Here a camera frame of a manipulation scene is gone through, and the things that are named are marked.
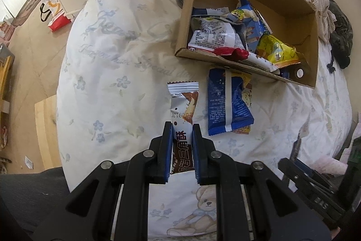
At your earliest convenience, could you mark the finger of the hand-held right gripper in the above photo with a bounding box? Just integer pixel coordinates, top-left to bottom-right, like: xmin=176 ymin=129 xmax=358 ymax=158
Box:
xmin=278 ymin=158 xmax=336 ymax=194
xmin=291 ymin=132 xmax=302 ymax=162

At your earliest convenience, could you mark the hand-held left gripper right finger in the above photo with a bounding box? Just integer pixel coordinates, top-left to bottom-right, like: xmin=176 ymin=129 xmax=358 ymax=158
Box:
xmin=192 ymin=124 xmax=332 ymax=241

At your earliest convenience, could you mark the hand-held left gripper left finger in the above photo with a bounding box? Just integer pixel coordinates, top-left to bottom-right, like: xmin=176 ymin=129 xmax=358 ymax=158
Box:
xmin=34 ymin=121 xmax=173 ymax=241

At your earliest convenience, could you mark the brown white snack packet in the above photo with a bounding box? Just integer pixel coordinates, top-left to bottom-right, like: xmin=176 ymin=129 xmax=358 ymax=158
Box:
xmin=167 ymin=81 xmax=199 ymax=176

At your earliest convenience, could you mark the red white snack bar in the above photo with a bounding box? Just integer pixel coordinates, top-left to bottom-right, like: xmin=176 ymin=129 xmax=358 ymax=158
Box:
xmin=214 ymin=47 xmax=280 ymax=73

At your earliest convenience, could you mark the large blue snack bag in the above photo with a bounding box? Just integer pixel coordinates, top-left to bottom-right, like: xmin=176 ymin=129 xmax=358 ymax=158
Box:
xmin=230 ymin=0 xmax=273 ymax=54

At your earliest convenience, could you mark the pink print cloth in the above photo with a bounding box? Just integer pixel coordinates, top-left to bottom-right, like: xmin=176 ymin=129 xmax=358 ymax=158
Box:
xmin=310 ymin=158 xmax=348 ymax=174

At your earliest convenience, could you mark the blue packet with white seam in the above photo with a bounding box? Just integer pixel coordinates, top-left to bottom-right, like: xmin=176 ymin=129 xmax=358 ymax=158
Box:
xmin=208 ymin=68 xmax=254 ymax=136

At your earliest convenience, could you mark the white bear print bedsheet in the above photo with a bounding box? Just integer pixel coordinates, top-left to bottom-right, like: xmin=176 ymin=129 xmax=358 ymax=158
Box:
xmin=56 ymin=0 xmax=354 ymax=239

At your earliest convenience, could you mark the white red-edged snack packet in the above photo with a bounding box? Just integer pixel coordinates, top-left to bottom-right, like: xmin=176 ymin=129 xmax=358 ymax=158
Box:
xmin=187 ymin=30 xmax=236 ymax=54

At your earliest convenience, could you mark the light wooden board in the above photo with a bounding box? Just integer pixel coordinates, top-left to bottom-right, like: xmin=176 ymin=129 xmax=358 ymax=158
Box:
xmin=35 ymin=96 xmax=61 ymax=168

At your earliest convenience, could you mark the dark camouflage garment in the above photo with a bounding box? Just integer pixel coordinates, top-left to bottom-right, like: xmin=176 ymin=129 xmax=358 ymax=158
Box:
xmin=327 ymin=0 xmax=354 ymax=73

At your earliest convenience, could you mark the dark blue white snack packet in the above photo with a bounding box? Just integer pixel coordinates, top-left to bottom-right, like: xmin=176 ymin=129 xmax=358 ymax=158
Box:
xmin=191 ymin=7 xmax=229 ymax=17

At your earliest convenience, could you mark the person's grey trouser leg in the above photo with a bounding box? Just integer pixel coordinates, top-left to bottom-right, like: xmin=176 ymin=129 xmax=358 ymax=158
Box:
xmin=0 ymin=168 xmax=71 ymax=241

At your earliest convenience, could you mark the red white shopping bag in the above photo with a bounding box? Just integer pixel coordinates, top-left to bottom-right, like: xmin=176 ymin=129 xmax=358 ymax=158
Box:
xmin=39 ymin=0 xmax=74 ymax=33

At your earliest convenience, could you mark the wooden furniture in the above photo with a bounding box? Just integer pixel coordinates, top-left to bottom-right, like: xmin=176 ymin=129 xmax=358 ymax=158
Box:
xmin=0 ymin=43 xmax=14 ymax=120

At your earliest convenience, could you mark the patterned floor rug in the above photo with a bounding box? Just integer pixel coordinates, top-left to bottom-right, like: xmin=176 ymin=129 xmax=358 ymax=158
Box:
xmin=11 ymin=0 xmax=51 ymax=27

